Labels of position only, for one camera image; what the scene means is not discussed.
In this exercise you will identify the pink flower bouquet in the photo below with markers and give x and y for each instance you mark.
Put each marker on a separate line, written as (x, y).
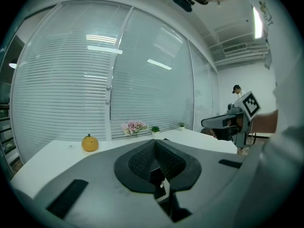
(134, 126)

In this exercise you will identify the pale green potted plant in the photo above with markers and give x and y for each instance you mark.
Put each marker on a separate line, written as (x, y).
(182, 126)

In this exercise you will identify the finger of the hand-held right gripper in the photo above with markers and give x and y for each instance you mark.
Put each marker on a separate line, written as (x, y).
(215, 122)

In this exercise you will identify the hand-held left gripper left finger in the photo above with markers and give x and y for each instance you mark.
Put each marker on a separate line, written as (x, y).
(99, 193)

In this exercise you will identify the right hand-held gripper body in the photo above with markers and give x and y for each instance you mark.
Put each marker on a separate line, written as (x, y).
(250, 104)

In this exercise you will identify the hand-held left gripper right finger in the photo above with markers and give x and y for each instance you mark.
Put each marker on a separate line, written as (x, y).
(209, 172)

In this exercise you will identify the dark round-backed chair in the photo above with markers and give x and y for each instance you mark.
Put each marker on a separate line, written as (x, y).
(209, 132)

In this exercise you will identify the white window blinds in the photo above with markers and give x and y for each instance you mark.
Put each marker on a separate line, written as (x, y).
(71, 91)

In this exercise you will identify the person's right forearm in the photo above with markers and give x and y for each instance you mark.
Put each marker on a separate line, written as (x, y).
(264, 121)

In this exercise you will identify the person's right hand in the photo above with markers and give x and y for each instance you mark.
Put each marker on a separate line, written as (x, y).
(237, 125)

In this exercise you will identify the white ceiling light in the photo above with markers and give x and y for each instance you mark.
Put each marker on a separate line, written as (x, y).
(257, 22)

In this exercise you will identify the orange fruit ornament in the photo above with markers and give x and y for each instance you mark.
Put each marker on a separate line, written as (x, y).
(90, 144)

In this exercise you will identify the person's cartoon print shirt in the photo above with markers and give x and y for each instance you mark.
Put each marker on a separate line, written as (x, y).
(289, 151)

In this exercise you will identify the dark green succulent plant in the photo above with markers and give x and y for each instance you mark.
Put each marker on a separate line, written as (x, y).
(155, 129)

